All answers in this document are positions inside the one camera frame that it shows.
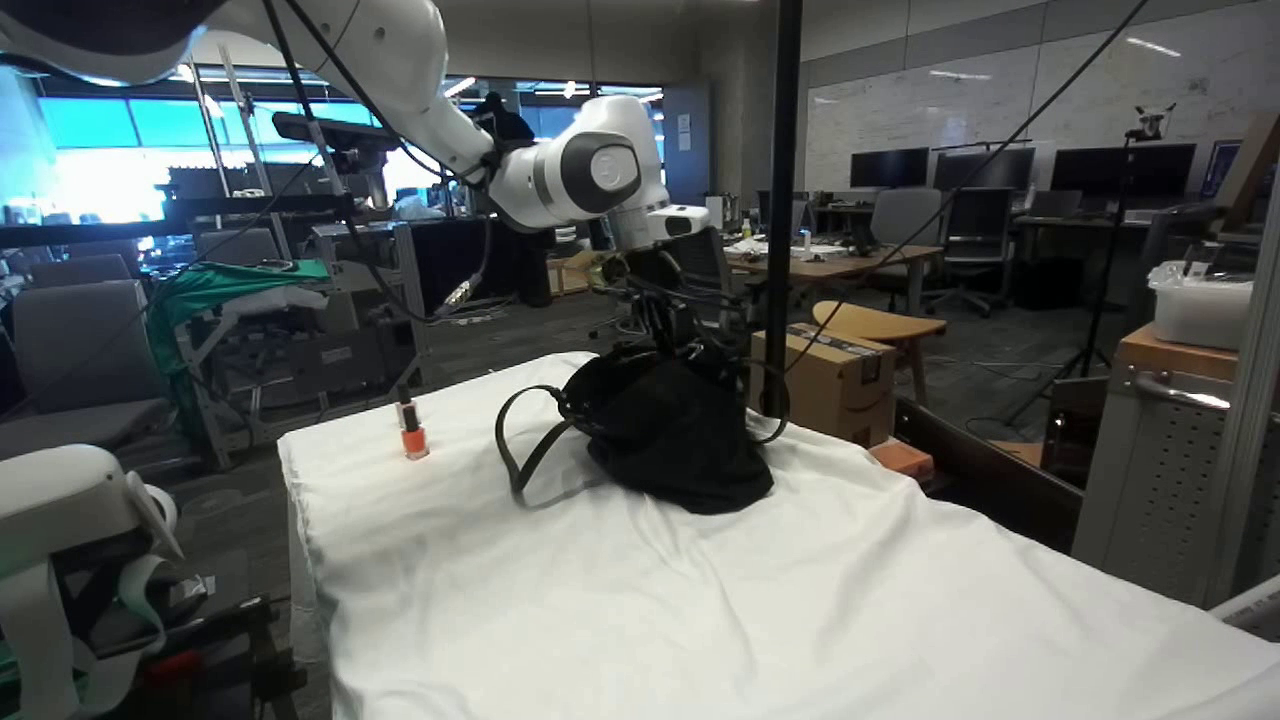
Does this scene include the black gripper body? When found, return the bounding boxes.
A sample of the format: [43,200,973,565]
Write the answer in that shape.
[600,250,726,346]

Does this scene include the black handbag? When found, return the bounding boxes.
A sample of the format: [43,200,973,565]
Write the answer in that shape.
[492,341,773,515]

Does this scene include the red nail polish bottle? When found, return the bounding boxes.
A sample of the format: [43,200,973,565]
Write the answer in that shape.
[398,404,429,462]

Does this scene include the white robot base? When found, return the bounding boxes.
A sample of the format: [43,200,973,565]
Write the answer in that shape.
[0,443,183,720]

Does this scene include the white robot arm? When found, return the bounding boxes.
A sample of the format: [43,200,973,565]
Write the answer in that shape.
[0,0,707,257]

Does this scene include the cardboard box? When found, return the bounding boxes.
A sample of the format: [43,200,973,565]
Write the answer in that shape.
[783,324,896,449]

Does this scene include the wooden table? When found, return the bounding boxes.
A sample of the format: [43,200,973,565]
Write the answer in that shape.
[813,299,948,402]

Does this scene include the black computer monitor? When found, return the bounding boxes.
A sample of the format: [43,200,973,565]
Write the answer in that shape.
[937,147,1035,191]
[852,147,928,187]
[1051,146,1196,205]

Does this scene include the black vertical pole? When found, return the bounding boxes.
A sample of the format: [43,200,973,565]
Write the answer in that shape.
[766,0,803,418]

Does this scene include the white table cloth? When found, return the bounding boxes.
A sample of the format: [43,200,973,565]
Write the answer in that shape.
[278,354,1280,720]

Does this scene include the white plastic tub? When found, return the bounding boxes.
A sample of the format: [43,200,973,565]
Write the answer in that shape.
[1150,260,1252,348]

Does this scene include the grey metal cabinet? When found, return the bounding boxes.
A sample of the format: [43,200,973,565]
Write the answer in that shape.
[1073,330,1236,603]

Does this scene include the black camera on stand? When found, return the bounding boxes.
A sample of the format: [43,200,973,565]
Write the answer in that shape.
[1124,103,1177,146]

